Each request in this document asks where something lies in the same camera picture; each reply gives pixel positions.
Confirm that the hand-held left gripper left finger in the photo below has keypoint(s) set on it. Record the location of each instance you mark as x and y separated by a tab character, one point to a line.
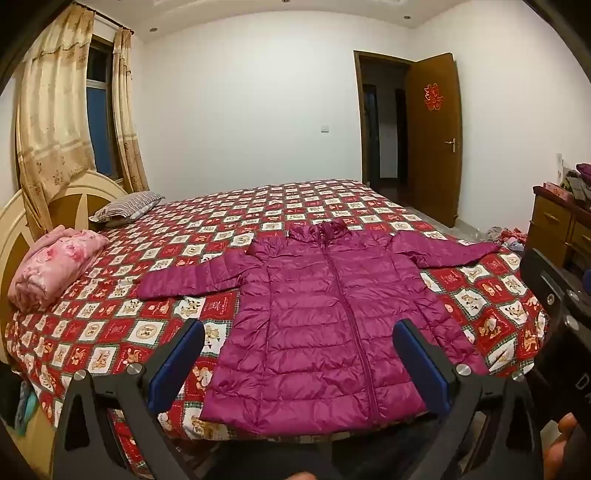
178	364

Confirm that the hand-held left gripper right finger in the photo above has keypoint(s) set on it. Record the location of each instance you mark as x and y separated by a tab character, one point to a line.
425	364

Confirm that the purple puffer jacket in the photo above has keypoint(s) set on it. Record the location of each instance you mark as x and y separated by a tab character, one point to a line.
323	323

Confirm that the pile of clothes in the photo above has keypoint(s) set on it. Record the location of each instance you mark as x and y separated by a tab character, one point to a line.
579	182

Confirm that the person's right hand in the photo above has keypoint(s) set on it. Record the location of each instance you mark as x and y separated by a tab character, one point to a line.
561	454

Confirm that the bed with red printed sheet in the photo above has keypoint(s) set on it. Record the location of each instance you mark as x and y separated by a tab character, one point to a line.
115	323

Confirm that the wooden dresser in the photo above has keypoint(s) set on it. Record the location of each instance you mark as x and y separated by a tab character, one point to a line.
549	226

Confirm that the clutter of red cloths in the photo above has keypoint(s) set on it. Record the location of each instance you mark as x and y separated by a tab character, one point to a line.
508	237

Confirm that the teal cloth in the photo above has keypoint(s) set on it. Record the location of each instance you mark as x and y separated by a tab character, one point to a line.
27	406

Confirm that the pink floral folded blanket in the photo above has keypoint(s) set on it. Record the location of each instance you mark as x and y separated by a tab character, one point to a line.
53	267

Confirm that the striped pillow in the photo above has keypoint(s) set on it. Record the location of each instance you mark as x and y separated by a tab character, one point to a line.
127	207

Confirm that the brown wooden door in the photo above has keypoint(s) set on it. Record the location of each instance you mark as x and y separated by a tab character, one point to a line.
436	175

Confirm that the cream wooden headboard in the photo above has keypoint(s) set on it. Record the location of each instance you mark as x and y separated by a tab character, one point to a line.
14	217

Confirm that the red paper door decoration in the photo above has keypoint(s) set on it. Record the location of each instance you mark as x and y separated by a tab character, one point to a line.
433	97

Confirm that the window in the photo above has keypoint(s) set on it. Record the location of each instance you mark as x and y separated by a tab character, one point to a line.
100	120

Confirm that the wide beige floral curtain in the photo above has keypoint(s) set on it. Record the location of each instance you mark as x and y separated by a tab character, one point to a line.
51	115

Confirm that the dark curtain rod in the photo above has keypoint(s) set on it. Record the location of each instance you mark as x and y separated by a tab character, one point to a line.
115	22

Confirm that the dark wooden door frame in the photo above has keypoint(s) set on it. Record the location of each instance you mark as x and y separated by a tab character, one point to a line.
359	115

